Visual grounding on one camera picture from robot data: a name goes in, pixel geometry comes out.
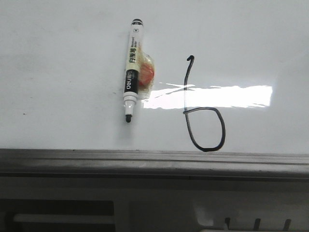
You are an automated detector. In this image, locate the white whiteboard with aluminium frame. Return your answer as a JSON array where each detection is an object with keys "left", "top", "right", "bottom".
[{"left": 0, "top": 0, "right": 309, "bottom": 179}]

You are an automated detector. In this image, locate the white plastic marker tray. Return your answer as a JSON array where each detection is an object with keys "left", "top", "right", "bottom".
[{"left": 129, "top": 191, "right": 309, "bottom": 232}]

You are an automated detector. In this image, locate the black white whiteboard marker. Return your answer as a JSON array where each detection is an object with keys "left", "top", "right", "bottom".
[{"left": 123, "top": 19, "right": 143, "bottom": 123}]

